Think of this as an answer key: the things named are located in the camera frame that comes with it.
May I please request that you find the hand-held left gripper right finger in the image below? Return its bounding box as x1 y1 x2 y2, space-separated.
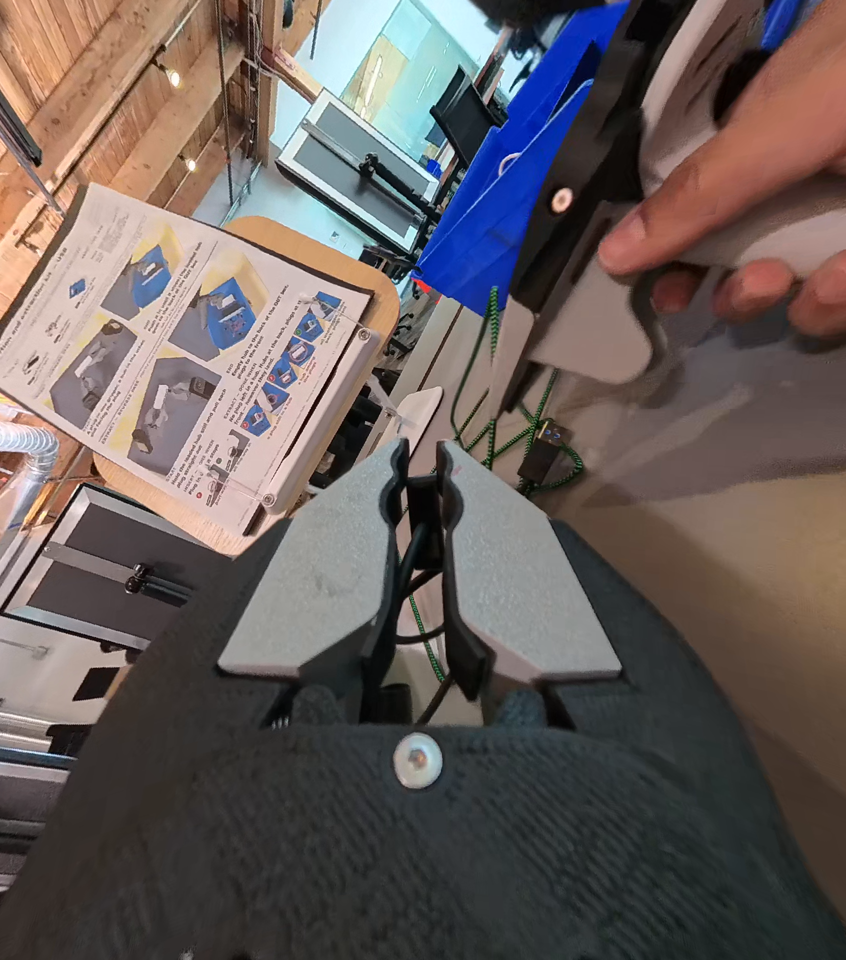
435 440 624 702

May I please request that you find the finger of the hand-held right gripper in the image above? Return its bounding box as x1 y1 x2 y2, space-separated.
528 262 657 386
489 303 538 417

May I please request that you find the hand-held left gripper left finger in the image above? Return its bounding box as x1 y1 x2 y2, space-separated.
217 438 411 708

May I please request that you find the green braided usb cable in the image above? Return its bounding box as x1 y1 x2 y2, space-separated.
406 285 586 685

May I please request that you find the black hub cable grey plug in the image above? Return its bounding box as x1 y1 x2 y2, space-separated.
374 521 462 725

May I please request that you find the blue plastic bin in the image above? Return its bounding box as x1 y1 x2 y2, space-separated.
409 0 645 325

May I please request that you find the person's right hand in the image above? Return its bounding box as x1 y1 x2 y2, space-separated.
597 0 846 340

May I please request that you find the black monitor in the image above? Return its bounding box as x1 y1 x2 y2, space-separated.
429 66 508 175

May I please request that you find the grey framed panel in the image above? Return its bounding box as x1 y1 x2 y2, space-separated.
276 88 441 255
1 483 195 652

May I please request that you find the printed instruction sheet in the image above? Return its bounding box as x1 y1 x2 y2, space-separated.
0 183 377 535

